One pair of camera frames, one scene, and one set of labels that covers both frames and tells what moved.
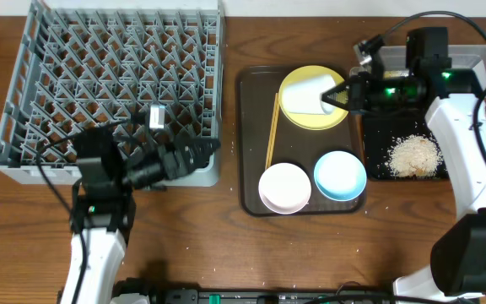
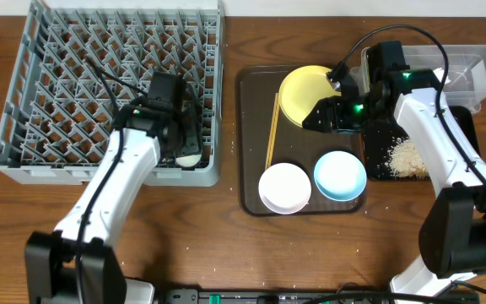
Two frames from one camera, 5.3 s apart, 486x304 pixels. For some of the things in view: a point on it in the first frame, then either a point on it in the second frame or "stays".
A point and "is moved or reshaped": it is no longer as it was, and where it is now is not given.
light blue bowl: x=340 y=176 stays
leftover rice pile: x=413 y=155 stays
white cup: x=304 y=96 is moved or reshaped
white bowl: x=284 y=188 stays
